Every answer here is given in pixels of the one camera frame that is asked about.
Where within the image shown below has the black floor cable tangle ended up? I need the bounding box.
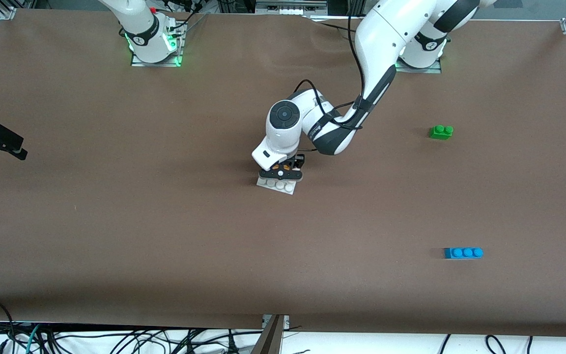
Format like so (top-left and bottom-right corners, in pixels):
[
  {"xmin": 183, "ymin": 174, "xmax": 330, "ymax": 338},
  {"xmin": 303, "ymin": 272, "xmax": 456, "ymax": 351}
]
[{"xmin": 37, "ymin": 328, "xmax": 264, "ymax": 354}]

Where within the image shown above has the white studded base plate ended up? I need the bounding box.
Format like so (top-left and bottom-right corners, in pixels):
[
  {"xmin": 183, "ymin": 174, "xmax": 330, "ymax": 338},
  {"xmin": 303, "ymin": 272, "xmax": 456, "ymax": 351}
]
[{"xmin": 256, "ymin": 175, "xmax": 296, "ymax": 196}]

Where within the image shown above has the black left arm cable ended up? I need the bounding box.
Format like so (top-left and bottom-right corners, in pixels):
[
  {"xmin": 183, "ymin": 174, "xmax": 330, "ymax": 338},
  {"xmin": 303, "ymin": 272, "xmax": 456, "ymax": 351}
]
[{"xmin": 290, "ymin": 0, "xmax": 365, "ymax": 148}]

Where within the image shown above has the black cable on table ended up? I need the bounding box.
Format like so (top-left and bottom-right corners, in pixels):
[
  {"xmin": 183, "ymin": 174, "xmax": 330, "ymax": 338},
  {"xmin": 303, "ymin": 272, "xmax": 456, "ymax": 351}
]
[{"xmin": 312, "ymin": 22, "xmax": 358, "ymax": 34}]

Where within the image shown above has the metal table edge bracket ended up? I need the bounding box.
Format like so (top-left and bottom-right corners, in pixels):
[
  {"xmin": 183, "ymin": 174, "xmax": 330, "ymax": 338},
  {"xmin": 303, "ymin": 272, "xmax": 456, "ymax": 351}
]
[{"xmin": 251, "ymin": 315, "xmax": 289, "ymax": 354}]

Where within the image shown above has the blue three-stud block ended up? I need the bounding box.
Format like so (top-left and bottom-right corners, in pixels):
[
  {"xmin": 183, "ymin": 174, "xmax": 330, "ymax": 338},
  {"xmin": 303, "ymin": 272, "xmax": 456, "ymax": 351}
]
[{"xmin": 444, "ymin": 247, "xmax": 483, "ymax": 260}]

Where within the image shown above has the teal cable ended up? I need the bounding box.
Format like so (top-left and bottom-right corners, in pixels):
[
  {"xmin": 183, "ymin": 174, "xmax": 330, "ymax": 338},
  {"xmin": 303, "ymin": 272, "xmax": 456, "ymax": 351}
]
[{"xmin": 25, "ymin": 324, "xmax": 41, "ymax": 354}]

